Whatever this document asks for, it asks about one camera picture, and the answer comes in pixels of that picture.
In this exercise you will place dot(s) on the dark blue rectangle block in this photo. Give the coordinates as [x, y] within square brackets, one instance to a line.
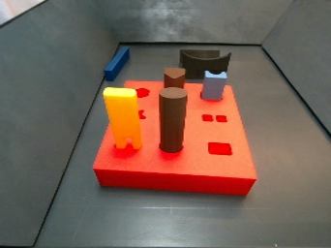
[116, 64]

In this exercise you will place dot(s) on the red foam peg board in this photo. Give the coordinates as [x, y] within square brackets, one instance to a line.
[212, 165]

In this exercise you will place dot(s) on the black curved fixture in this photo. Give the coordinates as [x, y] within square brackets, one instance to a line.
[197, 61]

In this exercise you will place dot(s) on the brown cylinder peg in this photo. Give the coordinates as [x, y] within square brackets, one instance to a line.
[172, 114]

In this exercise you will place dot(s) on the yellow forked peg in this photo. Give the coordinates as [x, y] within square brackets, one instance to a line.
[121, 108]

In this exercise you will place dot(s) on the brown heart-shaped peg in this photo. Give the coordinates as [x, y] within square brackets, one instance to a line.
[175, 77]

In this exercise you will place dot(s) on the light blue notched peg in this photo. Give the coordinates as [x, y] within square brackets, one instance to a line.
[213, 85]

